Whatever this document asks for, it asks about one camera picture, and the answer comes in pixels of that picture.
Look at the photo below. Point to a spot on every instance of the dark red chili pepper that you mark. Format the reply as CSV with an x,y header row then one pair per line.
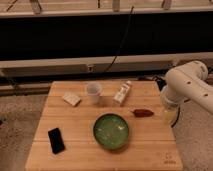
x,y
142,113

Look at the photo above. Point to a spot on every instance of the clear plastic cup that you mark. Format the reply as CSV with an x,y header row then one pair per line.
x,y
93,90

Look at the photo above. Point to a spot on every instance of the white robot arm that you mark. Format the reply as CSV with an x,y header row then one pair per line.
x,y
186,81

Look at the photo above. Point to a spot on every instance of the green ceramic bowl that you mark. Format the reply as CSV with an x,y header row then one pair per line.
x,y
111,131

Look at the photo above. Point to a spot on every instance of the metal shelf frame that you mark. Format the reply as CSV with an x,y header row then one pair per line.
x,y
30,9

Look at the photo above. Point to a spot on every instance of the black smartphone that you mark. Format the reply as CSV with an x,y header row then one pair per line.
x,y
56,140

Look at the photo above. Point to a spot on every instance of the white tube bottle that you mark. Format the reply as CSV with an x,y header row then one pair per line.
x,y
123,92

